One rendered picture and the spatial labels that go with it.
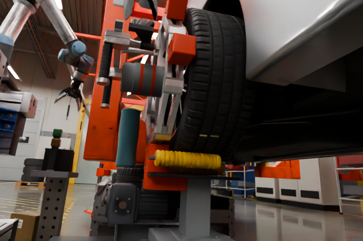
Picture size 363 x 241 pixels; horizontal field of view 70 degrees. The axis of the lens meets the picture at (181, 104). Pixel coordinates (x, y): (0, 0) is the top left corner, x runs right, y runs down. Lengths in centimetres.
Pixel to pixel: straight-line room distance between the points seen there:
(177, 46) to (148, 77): 30
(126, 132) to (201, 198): 42
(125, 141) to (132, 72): 30
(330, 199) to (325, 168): 57
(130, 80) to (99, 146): 54
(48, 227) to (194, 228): 87
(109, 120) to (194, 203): 72
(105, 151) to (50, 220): 46
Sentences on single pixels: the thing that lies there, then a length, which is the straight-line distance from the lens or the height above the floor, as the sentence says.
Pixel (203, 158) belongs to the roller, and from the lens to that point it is 97.
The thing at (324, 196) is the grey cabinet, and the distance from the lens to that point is 579.
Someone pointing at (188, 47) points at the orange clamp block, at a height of 84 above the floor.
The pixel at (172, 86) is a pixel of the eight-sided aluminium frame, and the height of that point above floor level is 74.
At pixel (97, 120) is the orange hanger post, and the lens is 152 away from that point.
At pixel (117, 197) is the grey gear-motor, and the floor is 35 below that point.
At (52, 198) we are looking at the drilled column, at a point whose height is 31.
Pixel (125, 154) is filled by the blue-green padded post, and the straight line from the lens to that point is 114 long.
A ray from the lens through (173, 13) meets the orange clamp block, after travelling 108.
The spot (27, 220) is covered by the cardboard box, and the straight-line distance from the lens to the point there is 202.
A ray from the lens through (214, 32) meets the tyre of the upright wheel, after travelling 94.
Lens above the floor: 44
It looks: 16 degrees up
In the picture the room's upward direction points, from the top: 3 degrees clockwise
